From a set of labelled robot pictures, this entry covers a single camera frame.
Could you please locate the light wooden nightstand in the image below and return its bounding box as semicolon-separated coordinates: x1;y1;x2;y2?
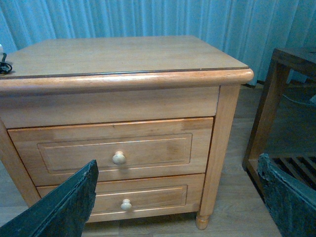
0;36;253;230

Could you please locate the light blue curtain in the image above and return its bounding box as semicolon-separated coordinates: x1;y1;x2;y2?
0;0;316;85

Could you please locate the wooden drawer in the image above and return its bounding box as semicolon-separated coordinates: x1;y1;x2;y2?
8;118;213;187
36;173;206;223

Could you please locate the black charger cable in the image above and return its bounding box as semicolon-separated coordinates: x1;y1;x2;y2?
0;43;13;75

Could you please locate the drawer round knob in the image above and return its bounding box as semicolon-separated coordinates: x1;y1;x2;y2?
120;199;132;212
112;151;126;165

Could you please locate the dark wooden side table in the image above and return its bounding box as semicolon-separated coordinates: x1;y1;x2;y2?
242;47;316;195

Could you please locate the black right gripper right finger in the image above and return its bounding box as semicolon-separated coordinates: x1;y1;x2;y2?
258;153;316;237

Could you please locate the white cable on floor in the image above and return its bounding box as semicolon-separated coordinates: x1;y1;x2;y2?
282;92;316;107

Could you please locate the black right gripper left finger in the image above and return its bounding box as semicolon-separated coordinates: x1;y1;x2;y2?
0;160;99;237

